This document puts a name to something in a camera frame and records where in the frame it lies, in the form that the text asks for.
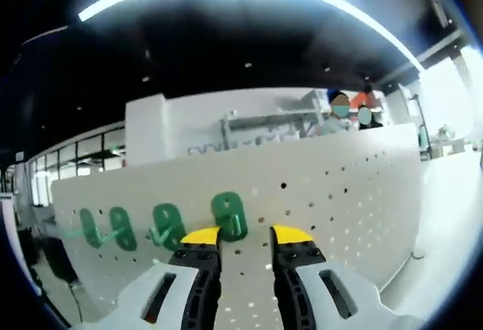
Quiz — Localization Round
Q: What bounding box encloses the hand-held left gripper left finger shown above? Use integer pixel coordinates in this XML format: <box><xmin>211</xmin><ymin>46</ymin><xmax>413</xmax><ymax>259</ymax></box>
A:
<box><xmin>81</xmin><ymin>225</ymin><xmax>223</xmax><ymax>330</ymax></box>

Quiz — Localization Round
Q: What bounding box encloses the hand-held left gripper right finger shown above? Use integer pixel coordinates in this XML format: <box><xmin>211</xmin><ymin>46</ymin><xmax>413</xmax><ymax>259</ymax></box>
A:
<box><xmin>268</xmin><ymin>224</ymin><xmax>397</xmax><ymax>330</ymax></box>

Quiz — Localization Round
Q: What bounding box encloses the green hook assembly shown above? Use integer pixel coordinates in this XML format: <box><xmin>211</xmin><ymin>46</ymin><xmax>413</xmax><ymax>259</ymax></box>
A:
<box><xmin>210</xmin><ymin>190</ymin><xmax>249</xmax><ymax>242</ymax></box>
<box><xmin>98</xmin><ymin>205</ymin><xmax>137</xmax><ymax>251</ymax></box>
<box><xmin>146</xmin><ymin>202</ymin><xmax>186</xmax><ymax>251</ymax></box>
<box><xmin>62</xmin><ymin>208</ymin><xmax>103</xmax><ymax>248</ymax></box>

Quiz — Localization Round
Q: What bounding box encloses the white perforated mounting plate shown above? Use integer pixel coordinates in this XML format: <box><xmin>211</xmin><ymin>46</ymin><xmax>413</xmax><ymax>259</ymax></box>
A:
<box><xmin>51</xmin><ymin>122</ymin><xmax>423</xmax><ymax>325</ymax></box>

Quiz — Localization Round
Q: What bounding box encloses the white partition cabinet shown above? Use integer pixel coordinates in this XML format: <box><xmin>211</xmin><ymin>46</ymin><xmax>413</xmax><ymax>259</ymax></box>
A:
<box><xmin>125</xmin><ymin>87</ymin><xmax>329</xmax><ymax>167</ymax></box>

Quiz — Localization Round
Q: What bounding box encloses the grey metal shelf rack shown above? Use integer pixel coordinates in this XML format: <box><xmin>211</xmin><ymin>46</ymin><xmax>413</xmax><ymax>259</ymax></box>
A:
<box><xmin>219</xmin><ymin>90</ymin><xmax>325</xmax><ymax>148</ymax></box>

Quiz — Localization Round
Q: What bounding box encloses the dark pole with green base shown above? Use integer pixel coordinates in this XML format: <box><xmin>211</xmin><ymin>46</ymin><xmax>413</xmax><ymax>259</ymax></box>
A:
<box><xmin>409</xmin><ymin>94</ymin><xmax>431</xmax><ymax>157</ymax></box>

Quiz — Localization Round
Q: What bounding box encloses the orange panel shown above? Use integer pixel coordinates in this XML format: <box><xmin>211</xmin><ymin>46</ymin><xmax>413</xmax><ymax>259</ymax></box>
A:
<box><xmin>350</xmin><ymin>90</ymin><xmax>378</xmax><ymax>109</ymax></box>

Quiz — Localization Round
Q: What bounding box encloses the long ceiling light strip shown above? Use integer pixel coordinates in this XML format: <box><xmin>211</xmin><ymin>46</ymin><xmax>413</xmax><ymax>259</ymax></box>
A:
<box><xmin>77</xmin><ymin>0</ymin><xmax>429</xmax><ymax>72</ymax></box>

